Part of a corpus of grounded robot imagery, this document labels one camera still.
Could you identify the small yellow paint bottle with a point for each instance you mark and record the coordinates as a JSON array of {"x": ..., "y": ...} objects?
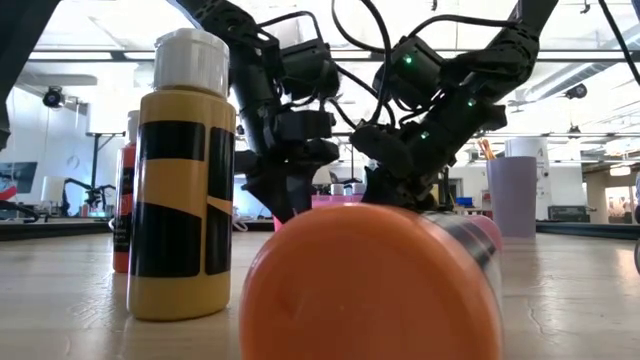
[{"x": 170, "y": 300}]

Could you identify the pink plastic bin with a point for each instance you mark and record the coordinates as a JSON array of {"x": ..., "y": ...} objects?
[{"x": 325, "y": 201}]

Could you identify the small purple paint bottle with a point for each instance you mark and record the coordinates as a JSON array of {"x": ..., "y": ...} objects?
[{"x": 358, "y": 189}]

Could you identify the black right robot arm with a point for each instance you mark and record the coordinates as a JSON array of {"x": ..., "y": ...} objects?
[{"x": 500, "y": 55}]

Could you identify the small grey paint bottle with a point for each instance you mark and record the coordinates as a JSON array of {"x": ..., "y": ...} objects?
[{"x": 337, "y": 189}]

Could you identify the person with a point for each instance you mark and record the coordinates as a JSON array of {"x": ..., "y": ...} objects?
[{"x": 638, "y": 200}]

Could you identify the black background robot arm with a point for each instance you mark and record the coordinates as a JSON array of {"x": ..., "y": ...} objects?
[{"x": 75, "y": 185}]

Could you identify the black ceiling camera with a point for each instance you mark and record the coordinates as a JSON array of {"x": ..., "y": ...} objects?
[
  {"x": 577, "y": 91},
  {"x": 52, "y": 97}
]

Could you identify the small orange paint bottle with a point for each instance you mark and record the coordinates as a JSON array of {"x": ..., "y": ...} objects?
[{"x": 370, "y": 290}]

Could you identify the small dark brown paint bottle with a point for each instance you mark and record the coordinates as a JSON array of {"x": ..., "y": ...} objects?
[{"x": 638, "y": 257}]

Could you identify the black equipment case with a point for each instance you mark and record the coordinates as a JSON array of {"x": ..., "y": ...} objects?
[{"x": 569, "y": 214}]

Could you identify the group of paint brushes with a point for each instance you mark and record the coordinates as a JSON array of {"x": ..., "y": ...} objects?
[{"x": 489, "y": 150}]

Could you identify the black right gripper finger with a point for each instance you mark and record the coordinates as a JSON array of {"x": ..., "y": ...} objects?
[
  {"x": 417, "y": 200},
  {"x": 382, "y": 187}
]

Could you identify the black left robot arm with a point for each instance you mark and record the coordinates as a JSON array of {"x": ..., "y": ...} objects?
[{"x": 252, "y": 85}]

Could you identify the black background pole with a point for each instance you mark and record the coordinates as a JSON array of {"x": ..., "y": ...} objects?
[{"x": 95, "y": 165}]

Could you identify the white round pillar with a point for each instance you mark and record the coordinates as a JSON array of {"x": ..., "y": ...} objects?
[{"x": 544, "y": 190}]

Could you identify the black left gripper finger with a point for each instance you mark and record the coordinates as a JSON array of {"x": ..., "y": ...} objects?
[
  {"x": 270, "y": 197},
  {"x": 302, "y": 190}
]

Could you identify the lavender plastic cup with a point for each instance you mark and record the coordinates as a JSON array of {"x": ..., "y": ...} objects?
[{"x": 512, "y": 200}]

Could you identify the small red-orange paint bottle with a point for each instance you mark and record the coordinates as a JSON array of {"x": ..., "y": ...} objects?
[{"x": 122, "y": 165}]

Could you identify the dark wall screen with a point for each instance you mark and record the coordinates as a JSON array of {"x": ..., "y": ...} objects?
[{"x": 22, "y": 175}]

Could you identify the blue storage bin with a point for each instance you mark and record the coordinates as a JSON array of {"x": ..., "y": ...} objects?
[{"x": 464, "y": 201}]

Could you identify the white shade background lamp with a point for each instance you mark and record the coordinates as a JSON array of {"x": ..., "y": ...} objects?
[{"x": 52, "y": 189}]

